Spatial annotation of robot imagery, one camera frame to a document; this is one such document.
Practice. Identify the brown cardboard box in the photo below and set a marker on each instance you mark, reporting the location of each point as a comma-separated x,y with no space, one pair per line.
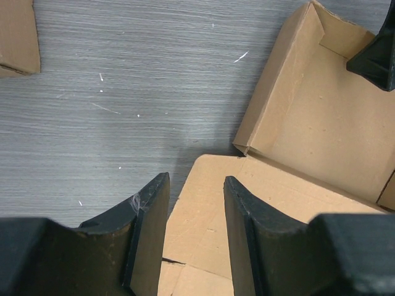
20,52
315,138

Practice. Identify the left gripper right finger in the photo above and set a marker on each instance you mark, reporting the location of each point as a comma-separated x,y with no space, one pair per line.
272,253

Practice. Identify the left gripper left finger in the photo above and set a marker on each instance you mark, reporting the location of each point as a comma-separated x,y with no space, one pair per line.
124,245

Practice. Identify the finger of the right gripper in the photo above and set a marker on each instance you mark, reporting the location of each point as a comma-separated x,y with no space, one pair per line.
375,62

